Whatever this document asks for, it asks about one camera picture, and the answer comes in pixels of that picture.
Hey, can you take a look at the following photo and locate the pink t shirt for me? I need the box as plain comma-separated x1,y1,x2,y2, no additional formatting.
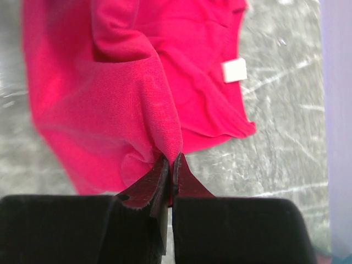
22,1,256,194

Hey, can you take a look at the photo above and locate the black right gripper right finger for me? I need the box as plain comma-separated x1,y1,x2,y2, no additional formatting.
172,155,316,263

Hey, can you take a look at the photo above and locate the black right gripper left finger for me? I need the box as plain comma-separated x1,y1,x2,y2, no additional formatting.
1,156,169,263

